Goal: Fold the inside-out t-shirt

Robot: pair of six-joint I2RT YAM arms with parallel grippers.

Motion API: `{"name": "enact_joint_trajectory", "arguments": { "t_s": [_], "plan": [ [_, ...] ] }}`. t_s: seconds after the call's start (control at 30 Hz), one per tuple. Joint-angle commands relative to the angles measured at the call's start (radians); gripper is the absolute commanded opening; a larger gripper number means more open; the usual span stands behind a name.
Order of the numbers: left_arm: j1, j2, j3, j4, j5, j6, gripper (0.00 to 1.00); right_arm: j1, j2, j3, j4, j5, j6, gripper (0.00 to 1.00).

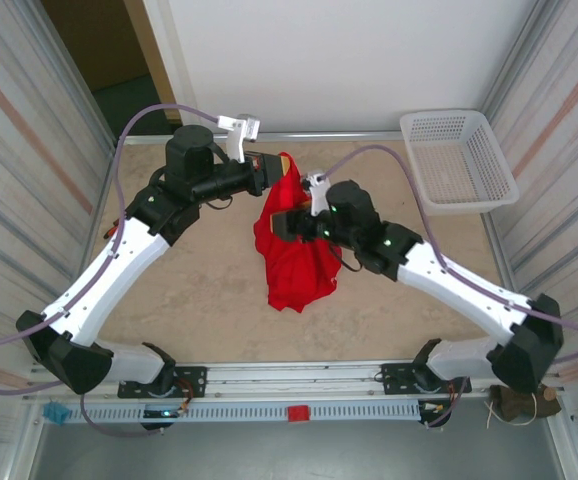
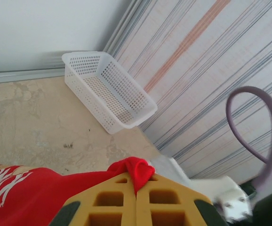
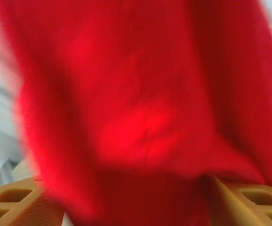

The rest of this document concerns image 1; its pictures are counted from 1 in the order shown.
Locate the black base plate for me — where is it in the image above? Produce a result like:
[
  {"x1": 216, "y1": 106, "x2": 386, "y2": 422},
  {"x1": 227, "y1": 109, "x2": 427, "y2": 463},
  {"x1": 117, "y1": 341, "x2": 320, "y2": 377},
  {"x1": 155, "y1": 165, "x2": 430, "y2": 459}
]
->
[
  {"x1": 117, "y1": 366, "x2": 208, "y2": 400},
  {"x1": 379, "y1": 362, "x2": 472, "y2": 397}
]

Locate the red t-shirt with bear print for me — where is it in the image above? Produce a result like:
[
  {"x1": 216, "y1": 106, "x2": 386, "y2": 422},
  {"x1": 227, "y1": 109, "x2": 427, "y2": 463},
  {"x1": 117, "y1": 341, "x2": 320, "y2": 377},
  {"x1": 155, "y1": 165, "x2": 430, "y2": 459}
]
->
[{"x1": 252, "y1": 152, "x2": 343, "y2": 315}]

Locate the aluminium table edge strip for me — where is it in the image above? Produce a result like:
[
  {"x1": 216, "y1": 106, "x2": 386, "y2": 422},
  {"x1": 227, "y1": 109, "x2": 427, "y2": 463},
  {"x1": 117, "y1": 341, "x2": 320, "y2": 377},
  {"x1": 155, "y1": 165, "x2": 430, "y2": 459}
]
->
[{"x1": 117, "y1": 131, "x2": 404, "y2": 147}]

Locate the white slotted cable duct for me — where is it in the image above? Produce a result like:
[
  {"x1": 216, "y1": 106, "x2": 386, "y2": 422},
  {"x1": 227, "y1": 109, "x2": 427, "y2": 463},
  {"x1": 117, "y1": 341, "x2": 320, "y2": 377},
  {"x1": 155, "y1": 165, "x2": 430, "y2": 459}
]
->
[{"x1": 71, "y1": 401, "x2": 423, "y2": 425}]

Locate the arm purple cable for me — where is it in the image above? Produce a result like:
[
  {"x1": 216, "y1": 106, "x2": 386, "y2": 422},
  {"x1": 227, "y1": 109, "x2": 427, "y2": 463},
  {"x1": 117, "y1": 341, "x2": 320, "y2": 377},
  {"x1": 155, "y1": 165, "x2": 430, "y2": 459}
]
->
[
  {"x1": 323, "y1": 144, "x2": 578, "y2": 430},
  {"x1": 0, "y1": 103, "x2": 220, "y2": 440}
]

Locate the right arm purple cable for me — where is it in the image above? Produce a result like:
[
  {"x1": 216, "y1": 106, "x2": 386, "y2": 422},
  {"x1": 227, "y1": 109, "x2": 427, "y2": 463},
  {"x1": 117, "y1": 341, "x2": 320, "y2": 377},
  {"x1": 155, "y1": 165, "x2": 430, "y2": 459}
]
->
[{"x1": 323, "y1": 144, "x2": 578, "y2": 430}]

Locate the beige string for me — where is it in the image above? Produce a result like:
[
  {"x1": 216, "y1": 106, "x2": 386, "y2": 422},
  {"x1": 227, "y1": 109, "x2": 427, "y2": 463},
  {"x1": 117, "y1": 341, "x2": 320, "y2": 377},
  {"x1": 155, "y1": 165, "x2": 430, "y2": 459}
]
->
[{"x1": 483, "y1": 384, "x2": 545, "y2": 429}]

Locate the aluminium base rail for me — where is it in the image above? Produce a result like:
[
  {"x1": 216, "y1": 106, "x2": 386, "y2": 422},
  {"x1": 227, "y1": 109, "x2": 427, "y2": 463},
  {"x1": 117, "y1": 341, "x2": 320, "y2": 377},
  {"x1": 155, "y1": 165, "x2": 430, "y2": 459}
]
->
[{"x1": 26, "y1": 358, "x2": 566, "y2": 402}]

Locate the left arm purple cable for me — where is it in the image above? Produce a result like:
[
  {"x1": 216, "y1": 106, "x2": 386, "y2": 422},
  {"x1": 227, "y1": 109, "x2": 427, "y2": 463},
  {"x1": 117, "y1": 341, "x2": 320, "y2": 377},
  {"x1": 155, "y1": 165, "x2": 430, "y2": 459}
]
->
[{"x1": 0, "y1": 103, "x2": 220, "y2": 440}]

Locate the tan wooden door frame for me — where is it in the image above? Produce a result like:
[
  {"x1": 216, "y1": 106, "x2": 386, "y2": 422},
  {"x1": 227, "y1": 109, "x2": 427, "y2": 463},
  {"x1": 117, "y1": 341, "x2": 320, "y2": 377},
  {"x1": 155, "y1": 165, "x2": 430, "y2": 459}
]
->
[{"x1": 121, "y1": 0, "x2": 186, "y2": 124}]

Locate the brown cloth pouch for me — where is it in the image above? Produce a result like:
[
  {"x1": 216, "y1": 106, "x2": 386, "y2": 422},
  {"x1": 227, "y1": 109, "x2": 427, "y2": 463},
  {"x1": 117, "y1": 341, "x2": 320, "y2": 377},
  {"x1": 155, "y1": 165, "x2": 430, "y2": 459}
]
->
[{"x1": 488, "y1": 383, "x2": 564, "y2": 421}]

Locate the blue tape piece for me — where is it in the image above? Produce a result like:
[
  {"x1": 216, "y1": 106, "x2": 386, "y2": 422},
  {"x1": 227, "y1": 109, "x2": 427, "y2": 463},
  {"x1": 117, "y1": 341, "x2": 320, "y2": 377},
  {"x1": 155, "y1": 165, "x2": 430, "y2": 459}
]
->
[{"x1": 42, "y1": 401, "x2": 71, "y2": 428}]

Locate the white perforated plastic basket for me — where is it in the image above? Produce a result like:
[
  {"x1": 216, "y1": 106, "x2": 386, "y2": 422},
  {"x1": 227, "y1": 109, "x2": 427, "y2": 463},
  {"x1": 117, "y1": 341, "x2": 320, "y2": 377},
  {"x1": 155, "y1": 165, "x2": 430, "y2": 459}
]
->
[{"x1": 399, "y1": 108, "x2": 521, "y2": 218}]

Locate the small black electronics board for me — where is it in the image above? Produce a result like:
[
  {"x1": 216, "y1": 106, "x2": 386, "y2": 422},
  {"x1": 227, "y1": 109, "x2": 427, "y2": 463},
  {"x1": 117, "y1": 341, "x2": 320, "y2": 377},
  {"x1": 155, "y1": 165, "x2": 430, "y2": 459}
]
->
[
  {"x1": 140, "y1": 407, "x2": 176, "y2": 432},
  {"x1": 417, "y1": 399, "x2": 453, "y2": 430}
]

